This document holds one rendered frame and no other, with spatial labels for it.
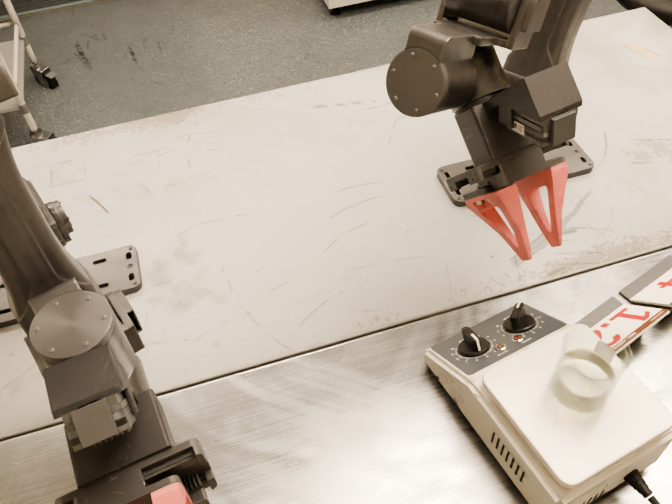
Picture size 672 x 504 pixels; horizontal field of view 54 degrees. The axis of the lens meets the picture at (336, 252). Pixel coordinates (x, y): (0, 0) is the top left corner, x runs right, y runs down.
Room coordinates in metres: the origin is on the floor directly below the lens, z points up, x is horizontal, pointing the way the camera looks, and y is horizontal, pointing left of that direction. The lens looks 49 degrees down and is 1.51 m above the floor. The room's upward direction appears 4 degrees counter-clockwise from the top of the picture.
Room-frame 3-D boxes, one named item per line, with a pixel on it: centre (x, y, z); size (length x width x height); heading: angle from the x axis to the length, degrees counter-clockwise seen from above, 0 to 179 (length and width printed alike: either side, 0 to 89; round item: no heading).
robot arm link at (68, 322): (0.30, 0.20, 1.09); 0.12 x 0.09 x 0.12; 33
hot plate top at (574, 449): (0.27, -0.20, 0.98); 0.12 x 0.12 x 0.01; 24
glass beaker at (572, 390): (0.27, -0.20, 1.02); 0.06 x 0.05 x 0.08; 157
